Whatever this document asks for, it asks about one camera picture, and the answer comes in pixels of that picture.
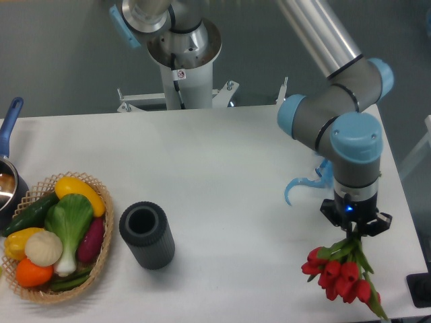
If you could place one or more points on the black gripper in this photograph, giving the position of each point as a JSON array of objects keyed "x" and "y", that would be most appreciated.
[{"x": 342, "y": 211}]

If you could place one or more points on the red tulip bouquet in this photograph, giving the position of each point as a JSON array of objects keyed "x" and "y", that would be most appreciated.
[{"x": 342, "y": 270}]

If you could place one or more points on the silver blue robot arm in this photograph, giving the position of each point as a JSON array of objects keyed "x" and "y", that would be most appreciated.
[{"x": 334, "y": 123}]

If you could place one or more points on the black device at edge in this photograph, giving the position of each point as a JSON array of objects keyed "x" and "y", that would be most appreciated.
[{"x": 419, "y": 288}]

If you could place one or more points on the dark grey ribbed vase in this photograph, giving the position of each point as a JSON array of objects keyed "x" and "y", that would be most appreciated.
[{"x": 145, "y": 229}]

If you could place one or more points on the purple sweet potato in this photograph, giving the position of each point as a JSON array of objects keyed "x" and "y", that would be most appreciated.
[{"x": 91, "y": 244}]

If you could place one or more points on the green bok choy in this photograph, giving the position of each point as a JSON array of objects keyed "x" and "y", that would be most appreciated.
[{"x": 69, "y": 219}]

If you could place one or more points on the green bean pods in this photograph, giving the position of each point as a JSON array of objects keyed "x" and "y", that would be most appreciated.
[{"x": 71, "y": 282}]

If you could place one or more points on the white garlic bulb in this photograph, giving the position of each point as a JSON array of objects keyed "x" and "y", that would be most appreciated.
[{"x": 43, "y": 248}]

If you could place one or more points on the dark green cucumber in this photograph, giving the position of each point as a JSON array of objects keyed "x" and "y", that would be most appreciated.
[{"x": 31, "y": 216}]

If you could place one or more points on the orange fruit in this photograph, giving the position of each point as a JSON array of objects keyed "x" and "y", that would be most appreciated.
[{"x": 29, "y": 274}]

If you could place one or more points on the yellow bell pepper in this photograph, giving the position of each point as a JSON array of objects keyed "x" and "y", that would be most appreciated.
[{"x": 15, "y": 243}]

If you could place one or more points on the white frame at right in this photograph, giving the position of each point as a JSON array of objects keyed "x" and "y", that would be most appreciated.
[{"x": 417, "y": 154}]

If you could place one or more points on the white metal base frame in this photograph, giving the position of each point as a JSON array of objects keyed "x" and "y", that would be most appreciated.
[{"x": 180, "y": 98}]

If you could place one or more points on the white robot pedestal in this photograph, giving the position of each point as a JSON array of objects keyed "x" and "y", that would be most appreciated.
[{"x": 187, "y": 57}]

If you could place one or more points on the blue handled saucepan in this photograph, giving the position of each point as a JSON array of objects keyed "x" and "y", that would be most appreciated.
[{"x": 13, "y": 186}]

